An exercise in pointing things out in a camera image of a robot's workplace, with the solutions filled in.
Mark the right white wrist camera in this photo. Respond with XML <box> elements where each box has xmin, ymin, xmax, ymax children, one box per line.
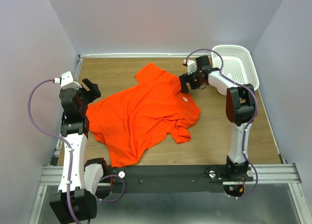
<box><xmin>182</xmin><ymin>59</ymin><xmax>197</xmax><ymax>75</ymax></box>

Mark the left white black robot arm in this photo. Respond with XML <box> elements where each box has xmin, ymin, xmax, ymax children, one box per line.
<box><xmin>49</xmin><ymin>76</ymin><xmax>108</xmax><ymax>224</ymax></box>

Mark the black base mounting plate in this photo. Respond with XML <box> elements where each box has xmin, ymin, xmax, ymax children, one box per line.
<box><xmin>104</xmin><ymin>165</ymin><xmax>254</xmax><ymax>193</ymax></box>

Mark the white perforated plastic basket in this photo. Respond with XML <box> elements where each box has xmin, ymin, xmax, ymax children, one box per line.
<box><xmin>212</xmin><ymin>45</ymin><xmax>259</xmax><ymax>90</ymax></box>

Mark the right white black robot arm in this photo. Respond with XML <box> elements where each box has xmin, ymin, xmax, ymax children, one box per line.
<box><xmin>179</xmin><ymin>56</ymin><xmax>258</xmax><ymax>181</ymax></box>

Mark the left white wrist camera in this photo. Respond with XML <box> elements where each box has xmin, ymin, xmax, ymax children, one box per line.
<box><xmin>53</xmin><ymin>72</ymin><xmax>82</xmax><ymax>90</ymax></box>

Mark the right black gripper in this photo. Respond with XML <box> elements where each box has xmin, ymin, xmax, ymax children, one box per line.
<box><xmin>177</xmin><ymin>69</ymin><xmax>204</xmax><ymax>94</ymax></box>

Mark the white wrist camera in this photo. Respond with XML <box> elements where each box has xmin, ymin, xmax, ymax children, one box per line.
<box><xmin>182</xmin><ymin>59</ymin><xmax>197</xmax><ymax>75</ymax></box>
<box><xmin>53</xmin><ymin>72</ymin><xmax>82</xmax><ymax>90</ymax></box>

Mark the aluminium frame rail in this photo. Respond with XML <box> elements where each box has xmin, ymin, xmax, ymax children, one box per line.
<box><xmin>39</xmin><ymin>164</ymin><xmax>302</xmax><ymax>186</ymax></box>

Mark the orange t shirt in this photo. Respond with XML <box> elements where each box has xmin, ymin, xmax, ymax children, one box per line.
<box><xmin>86</xmin><ymin>63</ymin><xmax>200</xmax><ymax>168</ymax></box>

